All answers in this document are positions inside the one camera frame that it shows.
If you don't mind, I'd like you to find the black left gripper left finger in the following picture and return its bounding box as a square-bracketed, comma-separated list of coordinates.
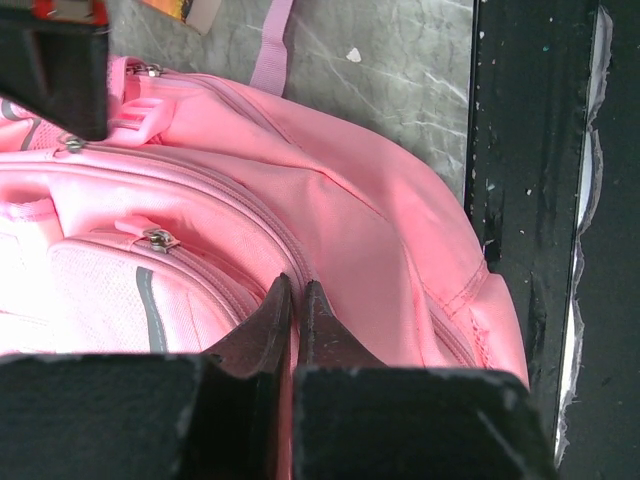
[205, 274, 292, 382]

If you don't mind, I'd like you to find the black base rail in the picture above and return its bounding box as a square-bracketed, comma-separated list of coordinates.
[464, 1, 639, 479]

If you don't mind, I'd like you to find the pink student backpack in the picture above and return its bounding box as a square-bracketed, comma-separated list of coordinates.
[0, 0, 530, 389]

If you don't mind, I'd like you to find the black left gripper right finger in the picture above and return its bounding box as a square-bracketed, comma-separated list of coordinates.
[298, 280, 383, 368]

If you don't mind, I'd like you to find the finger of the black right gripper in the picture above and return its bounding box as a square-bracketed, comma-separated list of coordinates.
[1, 15, 110, 141]

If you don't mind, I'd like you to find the blue Jane Eyre book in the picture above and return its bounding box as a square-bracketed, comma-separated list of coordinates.
[142, 0, 222, 35]

